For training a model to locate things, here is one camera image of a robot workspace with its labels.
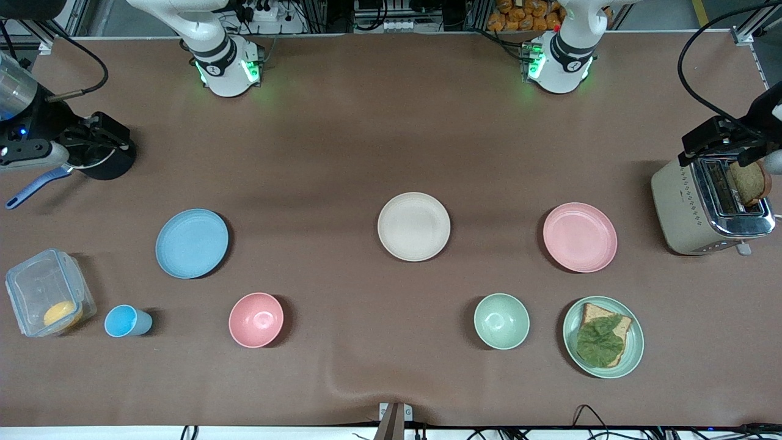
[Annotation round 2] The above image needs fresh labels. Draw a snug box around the blue plate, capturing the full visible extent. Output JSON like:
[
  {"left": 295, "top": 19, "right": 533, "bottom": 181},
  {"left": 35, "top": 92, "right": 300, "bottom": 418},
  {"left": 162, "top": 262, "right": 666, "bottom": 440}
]
[{"left": 155, "top": 208, "right": 230, "bottom": 279}]

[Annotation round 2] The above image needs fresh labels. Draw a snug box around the pink plate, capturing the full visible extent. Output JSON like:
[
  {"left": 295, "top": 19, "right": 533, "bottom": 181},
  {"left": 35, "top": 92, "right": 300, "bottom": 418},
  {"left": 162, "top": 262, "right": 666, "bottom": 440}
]
[{"left": 543, "top": 202, "right": 618, "bottom": 273}]

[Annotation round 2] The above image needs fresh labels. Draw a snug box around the brown toast slice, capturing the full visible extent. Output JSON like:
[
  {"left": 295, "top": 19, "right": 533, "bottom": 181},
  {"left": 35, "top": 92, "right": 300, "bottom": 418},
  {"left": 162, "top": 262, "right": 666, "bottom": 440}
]
[{"left": 726, "top": 160, "right": 772, "bottom": 207}]

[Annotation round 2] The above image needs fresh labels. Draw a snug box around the beige chrome toaster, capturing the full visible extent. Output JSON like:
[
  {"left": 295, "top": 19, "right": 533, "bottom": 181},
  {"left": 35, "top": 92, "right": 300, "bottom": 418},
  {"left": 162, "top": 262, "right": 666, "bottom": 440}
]
[{"left": 650, "top": 154, "right": 777, "bottom": 256}]

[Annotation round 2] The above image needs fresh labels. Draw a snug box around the clear plastic container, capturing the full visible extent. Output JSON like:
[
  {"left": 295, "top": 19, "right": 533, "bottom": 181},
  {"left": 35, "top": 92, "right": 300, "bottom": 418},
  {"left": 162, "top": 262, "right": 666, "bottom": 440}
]
[{"left": 5, "top": 248, "right": 97, "bottom": 338}]

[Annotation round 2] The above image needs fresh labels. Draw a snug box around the yellow round food piece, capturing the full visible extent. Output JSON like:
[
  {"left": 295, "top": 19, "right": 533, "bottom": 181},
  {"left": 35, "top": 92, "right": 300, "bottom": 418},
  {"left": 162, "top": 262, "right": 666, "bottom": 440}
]
[{"left": 43, "top": 299, "right": 84, "bottom": 329}]

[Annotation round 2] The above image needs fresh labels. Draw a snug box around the blue cup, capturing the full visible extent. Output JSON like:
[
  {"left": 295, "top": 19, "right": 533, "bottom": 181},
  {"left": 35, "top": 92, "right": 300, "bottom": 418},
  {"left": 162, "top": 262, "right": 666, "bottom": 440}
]
[{"left": 104, "top": 304, "right": 153, "bottom": 338}]

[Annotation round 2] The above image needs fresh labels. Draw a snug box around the bread slice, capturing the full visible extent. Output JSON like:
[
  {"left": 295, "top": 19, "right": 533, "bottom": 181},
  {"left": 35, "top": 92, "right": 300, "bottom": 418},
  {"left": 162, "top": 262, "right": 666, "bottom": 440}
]
[{"left": 577, "top": 302, "right": 633, "bottom": 368}]

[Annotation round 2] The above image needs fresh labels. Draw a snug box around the green plate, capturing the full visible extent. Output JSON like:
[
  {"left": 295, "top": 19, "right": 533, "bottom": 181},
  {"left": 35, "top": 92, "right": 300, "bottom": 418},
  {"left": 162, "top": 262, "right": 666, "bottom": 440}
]
[{"left": 563, "top": 296, "right": 645, "bottom": 380}]

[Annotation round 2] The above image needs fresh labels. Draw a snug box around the orange snack bag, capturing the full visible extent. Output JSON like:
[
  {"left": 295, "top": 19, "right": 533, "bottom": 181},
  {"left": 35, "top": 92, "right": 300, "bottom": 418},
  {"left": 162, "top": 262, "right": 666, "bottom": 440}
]
[{"left": 486, "top": 0, "right": 564, "bottom": 32}]

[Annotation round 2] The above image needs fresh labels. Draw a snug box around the green lettuce leaf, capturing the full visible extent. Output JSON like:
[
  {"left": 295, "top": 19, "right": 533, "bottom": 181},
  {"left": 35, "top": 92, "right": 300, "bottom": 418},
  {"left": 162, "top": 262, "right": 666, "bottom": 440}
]
[{"left": 576, "top": 314, "right": 625, "bottom": 369}]

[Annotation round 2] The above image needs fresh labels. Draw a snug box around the pink bowl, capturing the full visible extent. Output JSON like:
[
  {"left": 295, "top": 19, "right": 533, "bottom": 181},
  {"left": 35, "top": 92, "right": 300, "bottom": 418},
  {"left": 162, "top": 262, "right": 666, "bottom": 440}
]
[{"left": 228, "top": 292, "right": 285, "bottom": 349}]

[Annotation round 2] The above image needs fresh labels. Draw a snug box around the brown table cover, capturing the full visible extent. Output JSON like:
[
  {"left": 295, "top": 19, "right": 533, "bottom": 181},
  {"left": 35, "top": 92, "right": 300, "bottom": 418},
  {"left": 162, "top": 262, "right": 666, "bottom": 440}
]
[{"left": 0, "top": 29, "right": 782, "bottom": 428}]

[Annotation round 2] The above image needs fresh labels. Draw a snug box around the green bowl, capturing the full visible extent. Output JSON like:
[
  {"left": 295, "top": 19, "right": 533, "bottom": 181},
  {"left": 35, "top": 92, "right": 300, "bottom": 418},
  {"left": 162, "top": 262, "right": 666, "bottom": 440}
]
[{"left": 473, "top": 293, "right": 530, "bottom": 350}]

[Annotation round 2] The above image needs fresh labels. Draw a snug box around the beige plate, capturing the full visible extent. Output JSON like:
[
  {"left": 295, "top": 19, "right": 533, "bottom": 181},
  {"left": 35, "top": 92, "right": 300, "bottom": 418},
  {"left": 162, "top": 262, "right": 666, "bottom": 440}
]
[{"left": 377, "top": 192, "right": 451, "bottom": 262}]

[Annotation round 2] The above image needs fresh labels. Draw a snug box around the metal table clamp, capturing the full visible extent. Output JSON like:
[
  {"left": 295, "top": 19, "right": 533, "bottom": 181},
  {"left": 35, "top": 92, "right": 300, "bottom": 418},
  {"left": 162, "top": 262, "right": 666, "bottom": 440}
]
[{"left": 378, "top": 401, "right": 414, "bottom": 440}]

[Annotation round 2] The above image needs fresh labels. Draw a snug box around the black pot with blue handle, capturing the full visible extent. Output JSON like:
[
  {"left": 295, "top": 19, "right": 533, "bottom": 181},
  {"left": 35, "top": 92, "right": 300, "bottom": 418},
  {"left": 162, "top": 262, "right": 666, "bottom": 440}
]
[{"left": 5, "top": 122, "right": 137, "bottom": 210}]

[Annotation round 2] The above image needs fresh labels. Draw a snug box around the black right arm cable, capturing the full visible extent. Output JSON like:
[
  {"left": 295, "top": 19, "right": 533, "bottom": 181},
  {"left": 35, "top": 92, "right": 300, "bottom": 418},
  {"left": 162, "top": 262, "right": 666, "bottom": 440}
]
[{"left": 0, "top": 21, "right": 110, "bottom": 102}]

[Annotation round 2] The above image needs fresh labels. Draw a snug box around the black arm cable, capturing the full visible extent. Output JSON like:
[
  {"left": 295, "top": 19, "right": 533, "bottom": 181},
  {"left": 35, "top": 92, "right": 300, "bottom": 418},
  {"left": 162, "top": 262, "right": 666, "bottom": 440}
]
[
  {"left": 677, "top": 0, "right": 782, "bottom": 138},
  {"left": 0, "top": 21, "right": 110, "bottom": 102}
]

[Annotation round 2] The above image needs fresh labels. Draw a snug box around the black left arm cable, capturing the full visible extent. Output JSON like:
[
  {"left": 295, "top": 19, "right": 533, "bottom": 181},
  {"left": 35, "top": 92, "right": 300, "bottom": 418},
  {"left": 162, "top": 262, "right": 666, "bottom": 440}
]
[{"left": 677, "top": 0, "right": 782, "bottom": 138}]

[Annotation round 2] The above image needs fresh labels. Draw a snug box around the aluminium frame profile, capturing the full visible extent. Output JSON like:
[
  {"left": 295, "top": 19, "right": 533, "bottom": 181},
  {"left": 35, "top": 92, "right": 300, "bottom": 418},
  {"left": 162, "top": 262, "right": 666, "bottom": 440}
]
[
  {"left": 0, "top": 17, "right": 92, "bottom": 57},
  {"left": 730, "top": 0, "right": 782, "bottom": 47}
]

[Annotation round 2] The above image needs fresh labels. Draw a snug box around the black looped cable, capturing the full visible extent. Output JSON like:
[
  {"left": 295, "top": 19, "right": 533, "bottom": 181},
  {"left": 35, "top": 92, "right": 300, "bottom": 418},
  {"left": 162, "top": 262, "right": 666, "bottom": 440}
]
[{"left": 571, "top": 404, "right": 613, "bottom": 431}]

